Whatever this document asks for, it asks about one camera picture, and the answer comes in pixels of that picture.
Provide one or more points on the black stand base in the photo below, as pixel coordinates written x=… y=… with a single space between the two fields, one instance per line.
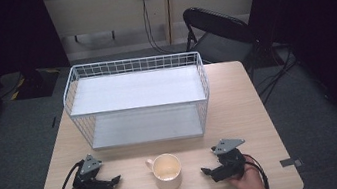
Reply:
x=36 y=83

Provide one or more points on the black folding chair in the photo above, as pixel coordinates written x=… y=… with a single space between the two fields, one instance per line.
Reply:
x=218 y=38

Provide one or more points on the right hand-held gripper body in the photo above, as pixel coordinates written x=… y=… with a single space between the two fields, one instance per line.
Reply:
x=232 y=161

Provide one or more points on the cream ceramic cup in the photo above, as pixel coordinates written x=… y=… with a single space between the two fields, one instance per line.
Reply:
x=167 y=172

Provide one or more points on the grey tape strip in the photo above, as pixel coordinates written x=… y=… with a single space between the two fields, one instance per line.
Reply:
x=290 y=162

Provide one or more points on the person's right hand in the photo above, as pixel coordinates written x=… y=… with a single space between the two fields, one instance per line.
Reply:
x=248 y=180

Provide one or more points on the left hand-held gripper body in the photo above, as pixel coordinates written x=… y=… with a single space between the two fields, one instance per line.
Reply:
x=89 y=180

